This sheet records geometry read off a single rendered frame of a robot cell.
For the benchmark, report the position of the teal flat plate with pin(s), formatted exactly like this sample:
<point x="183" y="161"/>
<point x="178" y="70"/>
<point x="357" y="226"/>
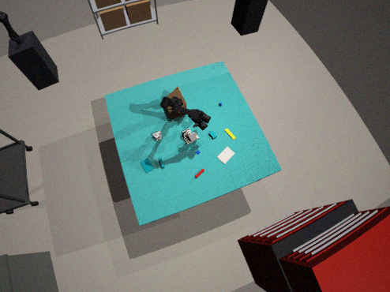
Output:
<point x="147" y="165"/>

